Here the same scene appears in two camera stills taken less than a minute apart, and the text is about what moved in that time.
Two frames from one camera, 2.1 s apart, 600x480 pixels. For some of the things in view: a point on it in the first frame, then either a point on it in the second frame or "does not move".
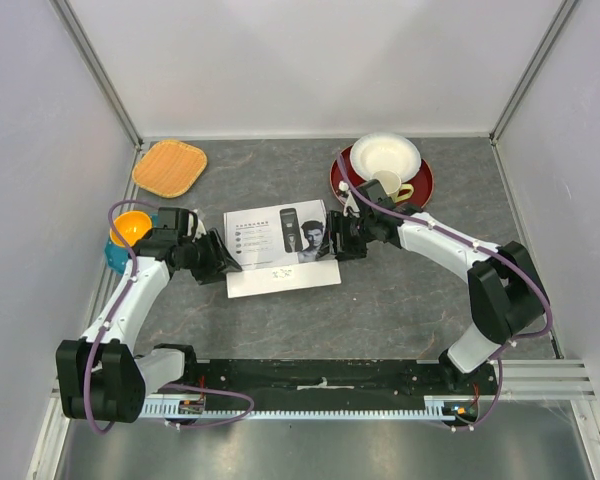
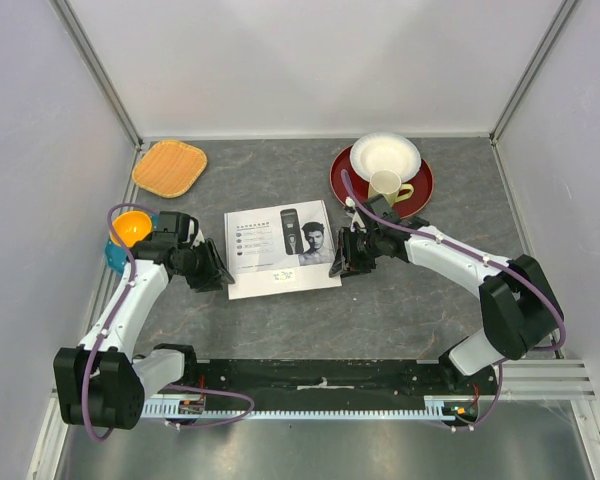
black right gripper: [346, 250] → [346, 262]
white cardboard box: [276, 249] does not move
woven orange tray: [171, 168] does not move
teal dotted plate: [116, 256] does not move
